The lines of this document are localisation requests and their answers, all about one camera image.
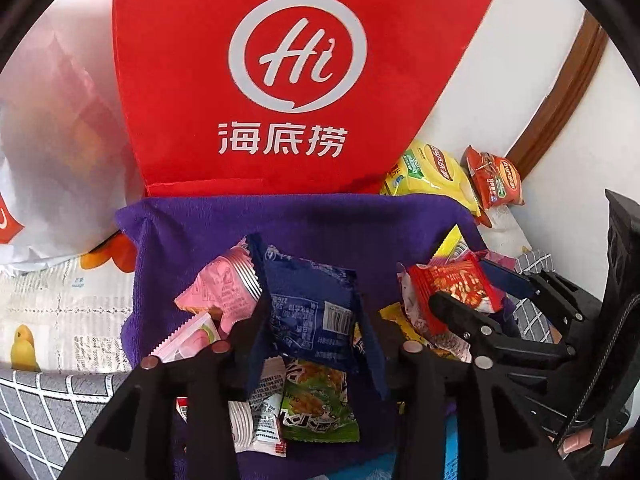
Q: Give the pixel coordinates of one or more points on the pale pink snack packet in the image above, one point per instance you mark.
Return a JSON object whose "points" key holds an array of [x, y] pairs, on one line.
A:
{"points": [[220, 280]]}

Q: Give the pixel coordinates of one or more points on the white plastic bag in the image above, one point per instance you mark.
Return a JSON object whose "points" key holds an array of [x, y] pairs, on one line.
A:
{"points": [[60, 135]]}

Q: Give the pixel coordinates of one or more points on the green snack packet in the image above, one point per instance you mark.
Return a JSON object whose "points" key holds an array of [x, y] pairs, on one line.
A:
{"points": [[320, 400]]}

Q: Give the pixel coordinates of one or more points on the grey checked blanket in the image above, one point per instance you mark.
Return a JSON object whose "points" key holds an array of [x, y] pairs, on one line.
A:
{"points": [[50, 425]]}

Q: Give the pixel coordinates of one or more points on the magenta snack packet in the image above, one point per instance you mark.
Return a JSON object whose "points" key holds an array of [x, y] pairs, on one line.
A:
{"points": [[505, 262]]}

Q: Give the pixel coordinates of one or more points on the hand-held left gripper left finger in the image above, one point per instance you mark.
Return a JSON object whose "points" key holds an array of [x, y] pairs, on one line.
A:
{"points": [[257, 350]]}

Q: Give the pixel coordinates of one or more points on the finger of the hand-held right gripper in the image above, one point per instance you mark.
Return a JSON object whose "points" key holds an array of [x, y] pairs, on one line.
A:
{"points": [[510, 280], [460, 317]]}

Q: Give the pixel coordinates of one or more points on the white red snack packet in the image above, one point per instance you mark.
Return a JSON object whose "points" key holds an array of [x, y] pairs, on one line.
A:
{"points": [[257, 420]]}

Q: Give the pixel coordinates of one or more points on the purple towel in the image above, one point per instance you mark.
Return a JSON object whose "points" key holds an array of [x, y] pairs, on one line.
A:
{"points": [[300, 220]]}

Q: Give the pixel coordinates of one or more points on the yellow chips bag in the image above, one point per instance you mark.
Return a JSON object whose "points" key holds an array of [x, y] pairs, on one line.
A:
{"points": [[425, 175]]}

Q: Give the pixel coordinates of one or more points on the red paper bag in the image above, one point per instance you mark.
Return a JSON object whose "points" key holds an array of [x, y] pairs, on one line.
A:
{"points": [[175, 85]]}

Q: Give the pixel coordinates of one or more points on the blue tissue pack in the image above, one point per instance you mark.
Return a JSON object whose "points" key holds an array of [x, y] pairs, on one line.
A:
{"points": [[451, 450]]}

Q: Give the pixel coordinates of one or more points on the person's right hand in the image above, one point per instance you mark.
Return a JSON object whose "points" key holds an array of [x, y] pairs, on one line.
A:
{"points": [[577, 442]]}

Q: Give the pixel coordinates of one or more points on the blue snack packet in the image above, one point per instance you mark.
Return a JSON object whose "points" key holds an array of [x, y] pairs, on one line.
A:
{"points": [[305, 310]]}

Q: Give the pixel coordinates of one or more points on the orange chips bag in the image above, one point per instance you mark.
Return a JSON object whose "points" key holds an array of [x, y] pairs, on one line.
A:
{"points": [[495, 180]]}

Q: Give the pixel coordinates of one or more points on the wooden door frame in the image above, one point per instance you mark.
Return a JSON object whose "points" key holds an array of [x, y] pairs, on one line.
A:
{"points": [[555, 95]]}

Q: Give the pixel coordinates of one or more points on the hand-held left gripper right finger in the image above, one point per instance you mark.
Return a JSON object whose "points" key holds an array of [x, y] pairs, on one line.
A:
{"points": [[375, 355]]}

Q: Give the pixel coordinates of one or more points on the pink white snack packet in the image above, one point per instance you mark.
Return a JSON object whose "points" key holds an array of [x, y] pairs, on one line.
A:
{"points": [[190, 337]]}

